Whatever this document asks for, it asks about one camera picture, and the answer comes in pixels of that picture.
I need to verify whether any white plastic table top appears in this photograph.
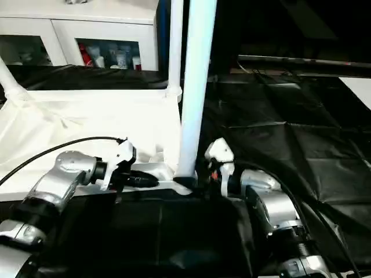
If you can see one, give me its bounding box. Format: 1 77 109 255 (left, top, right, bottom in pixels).
0 88 198 202

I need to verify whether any black plastic table mat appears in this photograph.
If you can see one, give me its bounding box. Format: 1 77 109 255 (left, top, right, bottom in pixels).
0 63 371 278

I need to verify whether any red cabinet item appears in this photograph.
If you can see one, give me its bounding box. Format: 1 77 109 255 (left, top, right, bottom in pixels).
79 43 93 67

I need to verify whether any long dark metal rod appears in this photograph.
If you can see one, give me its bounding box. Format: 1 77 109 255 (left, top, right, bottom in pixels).
237 54 371 70

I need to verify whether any large black backdrop sheet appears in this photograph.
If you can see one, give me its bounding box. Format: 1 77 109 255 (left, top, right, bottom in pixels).
156 0 371 66

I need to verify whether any white flat board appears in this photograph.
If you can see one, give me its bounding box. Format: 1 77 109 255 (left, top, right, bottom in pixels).
337 76 371 111

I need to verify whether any white glass-door cabinet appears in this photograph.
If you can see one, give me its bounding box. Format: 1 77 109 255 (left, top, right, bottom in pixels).
0 0 159 72

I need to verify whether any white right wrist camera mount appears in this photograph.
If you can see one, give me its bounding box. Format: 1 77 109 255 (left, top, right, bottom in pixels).
204 137 235 196

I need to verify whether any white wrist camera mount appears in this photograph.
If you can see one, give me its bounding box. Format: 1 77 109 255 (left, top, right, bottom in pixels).
100 140 137 192
204 137 235 196

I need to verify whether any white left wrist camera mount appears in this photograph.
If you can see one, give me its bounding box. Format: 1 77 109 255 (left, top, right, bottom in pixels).
100 140 137 192

